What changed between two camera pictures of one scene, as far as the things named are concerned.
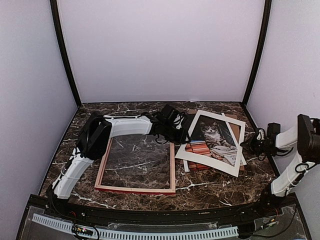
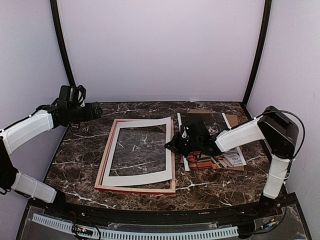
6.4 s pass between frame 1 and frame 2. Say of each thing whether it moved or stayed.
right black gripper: moved
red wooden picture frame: stayed
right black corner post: stayed
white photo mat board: moved
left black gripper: moved
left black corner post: stayed
